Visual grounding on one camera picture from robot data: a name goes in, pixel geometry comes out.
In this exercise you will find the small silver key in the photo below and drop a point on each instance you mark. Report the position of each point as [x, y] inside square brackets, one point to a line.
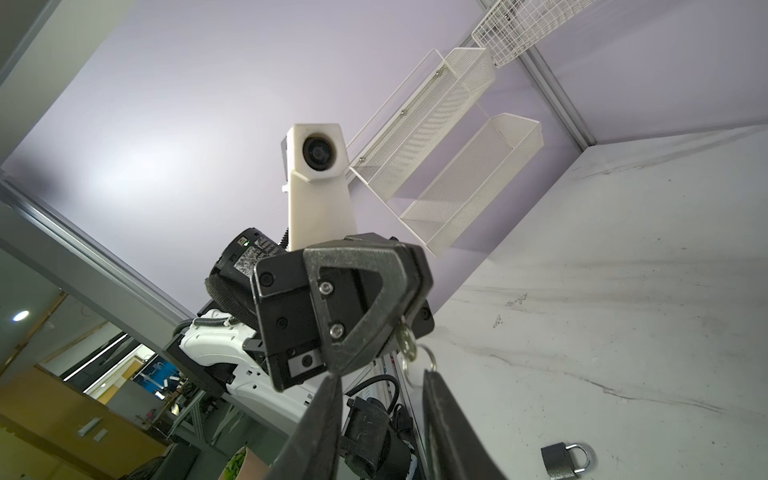
[409, 349]

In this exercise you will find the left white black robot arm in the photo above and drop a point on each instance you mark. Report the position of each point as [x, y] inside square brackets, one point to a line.
[227, 350]

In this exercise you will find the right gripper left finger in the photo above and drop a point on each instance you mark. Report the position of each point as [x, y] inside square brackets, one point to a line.
[312, 450]

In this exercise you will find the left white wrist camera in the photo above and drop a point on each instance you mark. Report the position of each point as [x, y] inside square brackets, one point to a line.
[320, 207]

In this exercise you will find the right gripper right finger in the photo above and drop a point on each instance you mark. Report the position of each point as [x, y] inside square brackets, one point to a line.
[453, 449]

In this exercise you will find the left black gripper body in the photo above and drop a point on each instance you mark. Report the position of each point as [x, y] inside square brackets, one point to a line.
[286, 318]

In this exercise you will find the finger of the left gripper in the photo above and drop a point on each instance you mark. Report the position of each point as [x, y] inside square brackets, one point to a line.
[362, 291]

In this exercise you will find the white two-tier mesh shelf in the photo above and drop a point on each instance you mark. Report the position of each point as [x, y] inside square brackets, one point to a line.
[433, 156]

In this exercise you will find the dark grey padlock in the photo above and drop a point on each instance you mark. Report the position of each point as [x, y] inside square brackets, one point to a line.
[564, 461]

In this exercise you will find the white wire basket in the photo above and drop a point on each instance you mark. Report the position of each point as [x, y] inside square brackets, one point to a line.
[511, 27]

